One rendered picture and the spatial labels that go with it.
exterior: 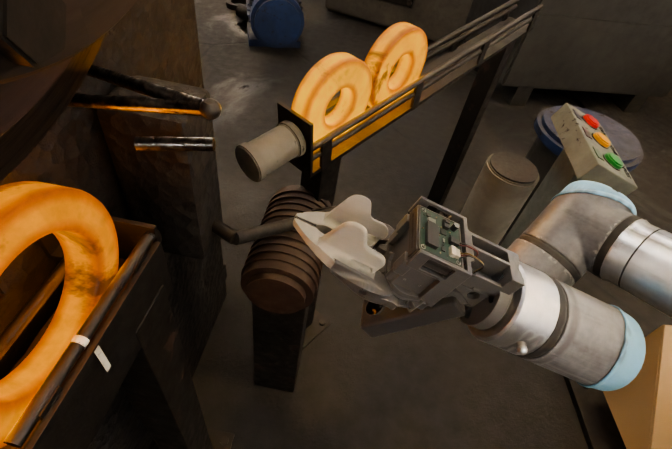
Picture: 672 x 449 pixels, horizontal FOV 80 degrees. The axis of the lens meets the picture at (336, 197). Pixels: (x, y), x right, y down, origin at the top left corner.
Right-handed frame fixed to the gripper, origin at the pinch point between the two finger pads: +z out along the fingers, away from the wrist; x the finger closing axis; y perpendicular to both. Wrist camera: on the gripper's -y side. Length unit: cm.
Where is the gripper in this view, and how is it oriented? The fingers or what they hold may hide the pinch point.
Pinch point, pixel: (303, 228)
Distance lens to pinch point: 39.3
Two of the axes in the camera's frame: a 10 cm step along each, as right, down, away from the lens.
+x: -1.7, 6.6, -7.3
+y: 4.2, -6.2, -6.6
